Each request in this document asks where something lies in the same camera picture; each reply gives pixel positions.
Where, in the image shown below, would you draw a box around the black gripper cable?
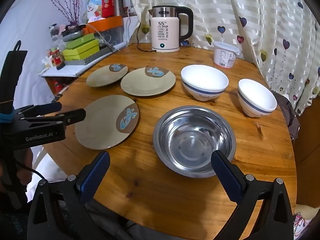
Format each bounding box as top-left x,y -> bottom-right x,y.
15,162 -> 47,182

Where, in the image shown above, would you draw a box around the pink white shoe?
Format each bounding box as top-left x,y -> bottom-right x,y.
293,211 -> 314,237

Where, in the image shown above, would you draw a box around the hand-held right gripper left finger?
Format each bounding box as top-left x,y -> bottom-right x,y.
27,150 -> 111,240

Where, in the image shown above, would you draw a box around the large white blue-striped bowl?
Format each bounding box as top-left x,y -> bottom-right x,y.
180,65 -> 229,102

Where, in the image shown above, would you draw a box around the striped tray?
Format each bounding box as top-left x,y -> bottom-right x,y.
64,45 -> 113,66

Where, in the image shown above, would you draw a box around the white plastic tub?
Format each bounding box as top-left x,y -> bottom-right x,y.
213,41 -> 241,69

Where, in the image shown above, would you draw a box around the heart-print curtain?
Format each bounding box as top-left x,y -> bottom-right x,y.
127,0 -> 320,117

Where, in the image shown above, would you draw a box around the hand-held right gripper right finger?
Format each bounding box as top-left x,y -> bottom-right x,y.
211,150 -> 294,240

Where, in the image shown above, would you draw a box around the orange-lidded storage box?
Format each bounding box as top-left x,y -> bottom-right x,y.
85,16 -> 125,51

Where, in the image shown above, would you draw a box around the lime green box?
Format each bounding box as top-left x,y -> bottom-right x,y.
62,39 -> 100,61

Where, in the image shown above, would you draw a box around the white electric kettle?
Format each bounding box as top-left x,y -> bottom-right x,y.
148,5 -> 194,53

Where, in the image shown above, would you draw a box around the grey handheld device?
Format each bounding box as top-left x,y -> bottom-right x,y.
62,29 -> 86,43

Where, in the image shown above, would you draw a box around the dark green box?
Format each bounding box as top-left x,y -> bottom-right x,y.
65,34 -> 96,49

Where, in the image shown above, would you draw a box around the person's grey trousers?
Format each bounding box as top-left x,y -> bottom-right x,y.
84,199 -> 143,240

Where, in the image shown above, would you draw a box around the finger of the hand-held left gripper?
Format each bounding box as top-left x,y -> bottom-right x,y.
17,102 -> 62,118
24,108 -> 87,130

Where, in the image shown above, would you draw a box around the small white blue-striped bowl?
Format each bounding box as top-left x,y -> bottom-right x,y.
237,79 -> 277,118

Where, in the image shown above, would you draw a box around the white shelf board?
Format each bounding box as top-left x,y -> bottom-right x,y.
37,64 -> 88,78

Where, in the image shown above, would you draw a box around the olive fish-print plate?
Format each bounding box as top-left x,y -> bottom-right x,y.
74,95 -> 140,151
86,64 -> 129,88
121,66 -> 176,97

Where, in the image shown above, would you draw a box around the person's left hand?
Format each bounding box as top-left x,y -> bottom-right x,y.
15,147 -> 33,179

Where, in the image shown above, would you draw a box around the purple dried flower branches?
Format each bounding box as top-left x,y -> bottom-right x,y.
39,0 -> 84,27

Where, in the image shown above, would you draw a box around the small red jar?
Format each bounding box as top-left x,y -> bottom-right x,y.
51,49 -> 66,70

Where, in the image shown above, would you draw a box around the stainless steel bowl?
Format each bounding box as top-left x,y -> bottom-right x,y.
153,106 -> 237,178

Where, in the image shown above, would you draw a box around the brown cloth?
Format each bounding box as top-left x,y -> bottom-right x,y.
271,90 -> 300,139

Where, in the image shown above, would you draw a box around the black kettle power cord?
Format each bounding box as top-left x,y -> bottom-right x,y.
136,22 -> 157,53

